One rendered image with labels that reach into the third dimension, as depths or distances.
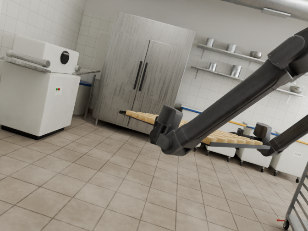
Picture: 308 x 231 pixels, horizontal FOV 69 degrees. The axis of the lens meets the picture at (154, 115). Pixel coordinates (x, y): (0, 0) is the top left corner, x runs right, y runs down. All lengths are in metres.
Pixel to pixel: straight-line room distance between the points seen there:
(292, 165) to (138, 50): 3.41
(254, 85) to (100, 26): 4.80
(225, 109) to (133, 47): 3.50
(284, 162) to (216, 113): 4.19
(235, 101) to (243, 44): 4.44
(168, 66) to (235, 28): 1.75
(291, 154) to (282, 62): 4.24
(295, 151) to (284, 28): 2.35
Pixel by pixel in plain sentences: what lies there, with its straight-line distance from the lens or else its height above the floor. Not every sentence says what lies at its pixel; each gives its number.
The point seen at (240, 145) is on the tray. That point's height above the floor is 1.00.
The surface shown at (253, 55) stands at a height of 2.04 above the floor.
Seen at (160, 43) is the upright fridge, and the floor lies 1.71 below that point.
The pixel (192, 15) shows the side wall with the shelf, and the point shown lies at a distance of 4.99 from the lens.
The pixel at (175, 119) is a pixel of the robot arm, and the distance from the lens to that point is 0.68.
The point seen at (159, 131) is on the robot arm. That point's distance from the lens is 0.69.
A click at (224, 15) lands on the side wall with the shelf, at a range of 5.04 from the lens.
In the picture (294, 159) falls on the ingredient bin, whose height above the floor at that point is 0.42.
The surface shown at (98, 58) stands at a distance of 5.08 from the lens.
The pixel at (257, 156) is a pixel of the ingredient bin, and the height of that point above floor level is 0.27.
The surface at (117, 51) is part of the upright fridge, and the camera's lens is 4.07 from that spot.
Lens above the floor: 1.15
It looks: 9 degrees down
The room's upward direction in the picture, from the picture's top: 16 degrees clockwise
